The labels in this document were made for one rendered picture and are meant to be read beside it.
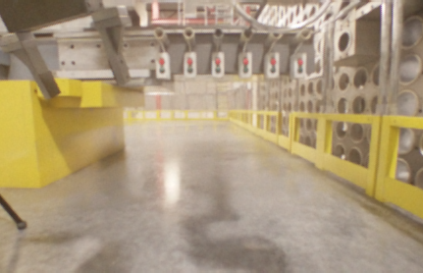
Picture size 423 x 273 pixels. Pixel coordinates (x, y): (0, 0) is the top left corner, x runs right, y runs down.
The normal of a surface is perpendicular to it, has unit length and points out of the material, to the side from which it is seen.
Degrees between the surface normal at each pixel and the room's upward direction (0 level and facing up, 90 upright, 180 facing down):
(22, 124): 90
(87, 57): 90
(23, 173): 90
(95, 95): 90
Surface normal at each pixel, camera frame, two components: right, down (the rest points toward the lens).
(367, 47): 0.02, 0.12
